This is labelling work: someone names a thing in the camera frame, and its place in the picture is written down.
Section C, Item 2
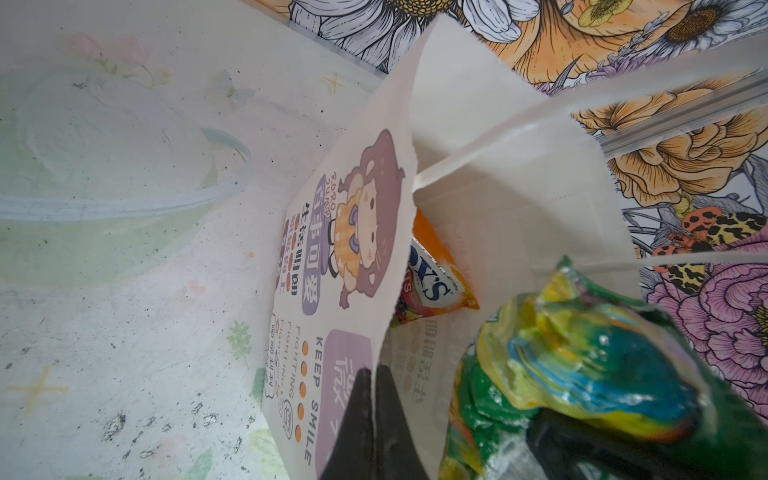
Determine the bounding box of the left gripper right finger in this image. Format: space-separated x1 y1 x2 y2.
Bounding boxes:
374 364 429 480

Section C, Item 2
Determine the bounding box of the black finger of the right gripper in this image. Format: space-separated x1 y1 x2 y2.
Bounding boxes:
526 409 702 479

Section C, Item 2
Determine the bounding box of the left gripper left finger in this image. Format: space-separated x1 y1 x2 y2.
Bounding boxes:
320 368 375 480

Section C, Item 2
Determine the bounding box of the green snack packet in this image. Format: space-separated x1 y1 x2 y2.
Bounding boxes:
439 258 767 479

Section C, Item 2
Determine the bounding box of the Fox's candy packet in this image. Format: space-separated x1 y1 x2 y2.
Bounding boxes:
391 210 479 326

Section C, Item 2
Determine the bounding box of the white printed paper bag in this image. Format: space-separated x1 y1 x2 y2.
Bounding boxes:
263 16 767 479

